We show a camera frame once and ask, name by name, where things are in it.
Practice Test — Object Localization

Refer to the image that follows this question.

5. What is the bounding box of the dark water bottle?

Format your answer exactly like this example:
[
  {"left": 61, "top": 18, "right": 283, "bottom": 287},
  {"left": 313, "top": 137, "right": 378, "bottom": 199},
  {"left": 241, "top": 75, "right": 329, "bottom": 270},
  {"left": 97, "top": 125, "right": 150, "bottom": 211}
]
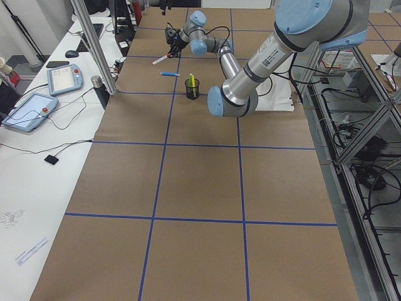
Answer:
[{"left": 91, "top": 75, "right": 110, "bottom": 110}]

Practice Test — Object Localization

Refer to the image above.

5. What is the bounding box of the blue marker pen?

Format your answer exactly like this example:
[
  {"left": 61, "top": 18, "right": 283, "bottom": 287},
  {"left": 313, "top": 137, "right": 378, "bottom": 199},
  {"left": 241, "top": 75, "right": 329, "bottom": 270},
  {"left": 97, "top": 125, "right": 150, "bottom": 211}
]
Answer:
[{"left": 160, "top": 71, "right": 180, "bottom": 77}]

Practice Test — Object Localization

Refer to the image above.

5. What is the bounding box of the black computer mouse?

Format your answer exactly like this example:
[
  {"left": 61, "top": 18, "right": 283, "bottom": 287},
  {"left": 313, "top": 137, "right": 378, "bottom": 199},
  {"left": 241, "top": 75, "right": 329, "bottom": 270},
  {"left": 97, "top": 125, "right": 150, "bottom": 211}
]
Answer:
[{"left": 65, "top": 50, "right": 79, "bottom": 58}]

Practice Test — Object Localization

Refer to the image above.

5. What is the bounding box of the green highlighter pen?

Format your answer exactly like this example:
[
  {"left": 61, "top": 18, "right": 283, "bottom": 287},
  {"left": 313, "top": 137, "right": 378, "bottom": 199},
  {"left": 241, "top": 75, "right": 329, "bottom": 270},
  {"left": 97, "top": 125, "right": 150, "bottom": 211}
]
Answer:
[{"left": 189, "top": 73, "right": 197, "bottom": 99}]

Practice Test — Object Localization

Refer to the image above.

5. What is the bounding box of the far teach pendant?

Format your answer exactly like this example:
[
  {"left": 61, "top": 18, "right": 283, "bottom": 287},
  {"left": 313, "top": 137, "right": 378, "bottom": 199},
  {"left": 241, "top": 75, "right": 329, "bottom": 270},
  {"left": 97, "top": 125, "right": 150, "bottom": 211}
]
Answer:
[{"left": 46, "top": 64, "right": 83, "bottom": 97}]

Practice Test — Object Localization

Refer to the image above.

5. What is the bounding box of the teach pendant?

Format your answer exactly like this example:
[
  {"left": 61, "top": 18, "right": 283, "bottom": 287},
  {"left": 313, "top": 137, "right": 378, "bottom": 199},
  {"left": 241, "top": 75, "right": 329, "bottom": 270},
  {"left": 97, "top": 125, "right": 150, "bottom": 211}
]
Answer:
[
  {"left": 46, "top": 64, "right": 83, "bottom": 97},
  {"left": 2, "top": 93, "right": 59, "bottom": 133}
]

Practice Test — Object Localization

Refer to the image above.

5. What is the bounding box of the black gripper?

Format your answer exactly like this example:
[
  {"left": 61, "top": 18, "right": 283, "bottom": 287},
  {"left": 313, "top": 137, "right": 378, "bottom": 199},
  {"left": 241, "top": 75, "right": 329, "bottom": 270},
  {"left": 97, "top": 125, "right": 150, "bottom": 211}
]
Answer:
[{"left": 165, "top": 28, "right": 185, "bottom": 58}]

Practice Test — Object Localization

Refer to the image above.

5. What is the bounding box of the black smartphone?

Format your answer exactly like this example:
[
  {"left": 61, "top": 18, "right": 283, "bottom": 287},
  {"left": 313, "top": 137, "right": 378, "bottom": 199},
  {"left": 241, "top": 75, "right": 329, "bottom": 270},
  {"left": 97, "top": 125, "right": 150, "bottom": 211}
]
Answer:
[{"left": 46, "top": 61, "right": 70, "bottom": 68}]

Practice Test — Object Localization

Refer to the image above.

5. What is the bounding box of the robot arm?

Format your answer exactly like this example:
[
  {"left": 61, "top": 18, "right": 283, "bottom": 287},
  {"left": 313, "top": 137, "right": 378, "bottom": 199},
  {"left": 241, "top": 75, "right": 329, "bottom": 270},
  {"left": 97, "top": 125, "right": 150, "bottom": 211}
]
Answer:
[{"left": 165, "top": 0, "right": 370, "bottom": 117}]

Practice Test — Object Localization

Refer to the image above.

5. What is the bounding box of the near teach pendant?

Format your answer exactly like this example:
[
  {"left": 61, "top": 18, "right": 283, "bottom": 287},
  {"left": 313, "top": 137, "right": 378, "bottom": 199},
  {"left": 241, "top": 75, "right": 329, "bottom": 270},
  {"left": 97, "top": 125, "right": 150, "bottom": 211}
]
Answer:
[{"left": 2, "top": 93, "right": 59, "bottom": 133}]

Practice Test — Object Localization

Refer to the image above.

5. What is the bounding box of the black mesh pen cup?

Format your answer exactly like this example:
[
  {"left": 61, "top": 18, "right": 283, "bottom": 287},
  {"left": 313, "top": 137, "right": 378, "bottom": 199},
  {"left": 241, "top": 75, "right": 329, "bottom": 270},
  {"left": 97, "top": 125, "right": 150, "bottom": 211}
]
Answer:
[{"left": 185, "top": 78, "right": 200, "bottom": 100}]

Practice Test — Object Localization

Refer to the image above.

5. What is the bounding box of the aluminium frame post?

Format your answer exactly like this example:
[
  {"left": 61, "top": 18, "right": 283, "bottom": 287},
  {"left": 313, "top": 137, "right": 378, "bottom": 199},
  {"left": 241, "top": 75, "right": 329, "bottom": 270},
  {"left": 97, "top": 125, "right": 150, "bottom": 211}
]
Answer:
[{"left": 71, "top": 0, "right": 117, "bottom": 95}]

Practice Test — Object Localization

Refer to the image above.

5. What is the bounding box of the small black square pad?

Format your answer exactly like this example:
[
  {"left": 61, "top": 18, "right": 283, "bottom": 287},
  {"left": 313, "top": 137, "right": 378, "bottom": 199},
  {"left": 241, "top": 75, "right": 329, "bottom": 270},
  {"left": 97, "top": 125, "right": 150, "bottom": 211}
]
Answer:
[{"left": 44, "top": 154, "right": 59, "bottom": 166}]

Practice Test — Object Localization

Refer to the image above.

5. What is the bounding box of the aluminium frame rack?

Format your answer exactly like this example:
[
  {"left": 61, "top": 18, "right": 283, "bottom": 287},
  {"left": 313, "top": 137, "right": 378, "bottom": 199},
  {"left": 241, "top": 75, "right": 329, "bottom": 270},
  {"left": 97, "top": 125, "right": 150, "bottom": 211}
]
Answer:
[{"left": 298, "top": 41, "right": 400, "bottom": 300}]

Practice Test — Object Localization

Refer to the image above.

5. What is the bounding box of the red white marker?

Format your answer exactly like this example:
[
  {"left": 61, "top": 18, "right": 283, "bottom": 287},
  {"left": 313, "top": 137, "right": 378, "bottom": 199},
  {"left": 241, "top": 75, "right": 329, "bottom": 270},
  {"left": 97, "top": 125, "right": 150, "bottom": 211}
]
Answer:
[{"left": 152, "top": 54, "right": 171, "bottom": 65}]

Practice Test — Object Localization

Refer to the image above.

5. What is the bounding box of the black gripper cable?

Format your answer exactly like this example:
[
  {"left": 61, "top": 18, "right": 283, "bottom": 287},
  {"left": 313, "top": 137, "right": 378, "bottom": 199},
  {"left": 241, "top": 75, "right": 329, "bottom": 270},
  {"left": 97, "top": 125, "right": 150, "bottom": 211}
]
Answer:
[{"left": 202, "top": 26, "right": 233, "bottom": 48}]

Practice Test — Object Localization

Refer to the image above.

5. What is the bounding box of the black keyboard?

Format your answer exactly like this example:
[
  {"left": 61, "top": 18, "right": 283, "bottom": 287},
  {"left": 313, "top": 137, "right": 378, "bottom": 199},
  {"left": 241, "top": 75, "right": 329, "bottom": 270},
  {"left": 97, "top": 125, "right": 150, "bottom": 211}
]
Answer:
[{"left": 75, "top": 23, "right": 105, "bottom": 53}]

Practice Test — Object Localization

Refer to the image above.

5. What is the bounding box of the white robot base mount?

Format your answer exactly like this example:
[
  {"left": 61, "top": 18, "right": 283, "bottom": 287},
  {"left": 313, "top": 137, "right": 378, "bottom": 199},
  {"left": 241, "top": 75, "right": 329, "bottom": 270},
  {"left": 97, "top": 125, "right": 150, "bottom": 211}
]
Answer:
[{"left": 256, "top": 76, "right": 294, "bottom": 112}]

